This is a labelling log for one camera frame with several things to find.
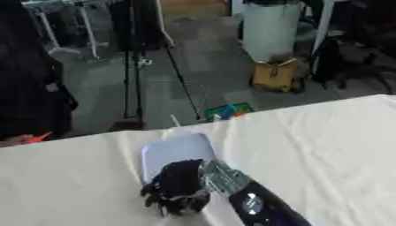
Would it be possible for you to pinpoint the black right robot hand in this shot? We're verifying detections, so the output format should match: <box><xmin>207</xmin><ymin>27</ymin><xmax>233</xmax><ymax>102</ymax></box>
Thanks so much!
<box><xmin>139</xmin><ymin>158</ymin><xmax>214</xmax><ymax>218</ymax></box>

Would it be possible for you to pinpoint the orange object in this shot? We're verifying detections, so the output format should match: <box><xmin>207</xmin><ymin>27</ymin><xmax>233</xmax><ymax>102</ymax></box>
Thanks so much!
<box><xmin>21</xmin><ymin>132</ymin><xmax>55</xmax><ymax>145</ymax></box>

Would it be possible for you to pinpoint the white rectangular box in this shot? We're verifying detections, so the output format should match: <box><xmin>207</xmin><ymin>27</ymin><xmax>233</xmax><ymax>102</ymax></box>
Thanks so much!
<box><xmin>141</xmin><ymin>132</ymin><xmax>218</xmax><ymax>185</ymax></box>

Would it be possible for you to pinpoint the green colourful box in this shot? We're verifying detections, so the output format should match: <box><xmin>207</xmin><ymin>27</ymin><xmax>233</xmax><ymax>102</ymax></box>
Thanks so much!
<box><xmin>202</xmin><ymin>102</ymin><xmax>255</xmax><ymax>123</ymax></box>

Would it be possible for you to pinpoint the tan cardboard box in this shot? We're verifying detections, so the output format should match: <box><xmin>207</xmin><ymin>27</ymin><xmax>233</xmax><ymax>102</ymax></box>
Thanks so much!
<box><xmin>159</xmin><ymin>0</ymin><xmax>229</xmax><ymax>19</ymax></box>

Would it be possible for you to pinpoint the brown tripod base weight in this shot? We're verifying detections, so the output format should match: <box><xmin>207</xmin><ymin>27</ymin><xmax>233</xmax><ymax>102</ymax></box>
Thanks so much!
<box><xmin>106</xmin><ymin>118</ymin><xmax>148</xmax><ymax>132</ymax></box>

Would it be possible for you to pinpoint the black tripod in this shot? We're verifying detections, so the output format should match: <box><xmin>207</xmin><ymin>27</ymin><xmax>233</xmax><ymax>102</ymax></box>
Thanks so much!
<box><xmin>118</xmin><ymin>0</ymin><xmax>204</xmax><ymax>122</ymax></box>

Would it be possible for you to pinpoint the yellow bag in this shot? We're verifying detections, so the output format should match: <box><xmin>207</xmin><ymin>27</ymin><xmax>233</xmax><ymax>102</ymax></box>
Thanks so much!
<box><xmin>248</xmin><ymin>57</ymin><xmax>307</xmax><ymax>94</ymax></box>

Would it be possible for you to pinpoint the person's hand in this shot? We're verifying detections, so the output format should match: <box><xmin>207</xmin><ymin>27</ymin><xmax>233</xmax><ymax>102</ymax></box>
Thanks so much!
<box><xmin>0</xmin><ymin>134</ymin><xmax>34</xmax><ymax>148</ymax></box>

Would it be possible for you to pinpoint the person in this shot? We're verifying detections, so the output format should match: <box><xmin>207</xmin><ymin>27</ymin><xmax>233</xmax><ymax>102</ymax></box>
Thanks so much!
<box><xmin>0</xmin><ymin>0</ymin><xmax>80</xmax><ymax>143</ymax></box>

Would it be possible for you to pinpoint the white cylindrical bin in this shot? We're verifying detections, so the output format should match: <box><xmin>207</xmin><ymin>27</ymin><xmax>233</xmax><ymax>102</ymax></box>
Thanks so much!
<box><xmin>240</xmin><ymin>2</ymin><xmax>303</xmax><ymax>64</ymax></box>

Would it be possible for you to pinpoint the black backpack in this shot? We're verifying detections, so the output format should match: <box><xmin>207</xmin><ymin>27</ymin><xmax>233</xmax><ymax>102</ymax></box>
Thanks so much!
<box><xmin>308</xmin><ymin>36</ymin><xmax>347</xmax><ymax>85</ymax></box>

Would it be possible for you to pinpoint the white table leg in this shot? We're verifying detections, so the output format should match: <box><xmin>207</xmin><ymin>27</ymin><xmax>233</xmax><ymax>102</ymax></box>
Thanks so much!
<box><xmin>309</xmin><ymin>0</ymin><xmax>338</xmax><ymax>61</ymax></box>

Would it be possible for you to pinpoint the black office chair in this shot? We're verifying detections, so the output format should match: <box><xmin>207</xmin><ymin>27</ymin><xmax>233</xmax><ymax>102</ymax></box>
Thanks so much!
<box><xmin>334</xmin><ymin>51</ymin><xmax>396</xmax><ymax>94</ymax></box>

